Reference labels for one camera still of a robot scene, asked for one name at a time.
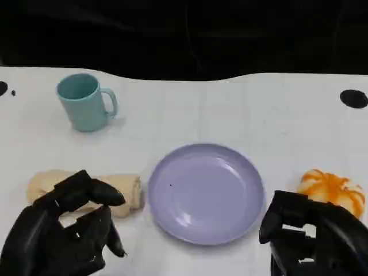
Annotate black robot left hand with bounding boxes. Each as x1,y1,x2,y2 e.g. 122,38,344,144
0,169,129,276

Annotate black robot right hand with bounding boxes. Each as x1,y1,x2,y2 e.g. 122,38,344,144
258,189,368,276

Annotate beige towel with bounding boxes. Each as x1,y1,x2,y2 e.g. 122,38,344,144
27,168,145,219

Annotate orange and white bread roll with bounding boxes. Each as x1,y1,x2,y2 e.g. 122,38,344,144
296,168,366,221

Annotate pale green mug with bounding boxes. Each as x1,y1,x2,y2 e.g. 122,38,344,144
56,73,119,133

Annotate lilac plate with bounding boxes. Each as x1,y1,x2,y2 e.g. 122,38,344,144
147,143,266,246

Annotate large black table grommet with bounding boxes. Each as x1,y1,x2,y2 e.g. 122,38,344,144
339,89,368,109

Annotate black backdrop curtain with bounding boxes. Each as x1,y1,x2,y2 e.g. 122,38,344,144
0,0,368,82

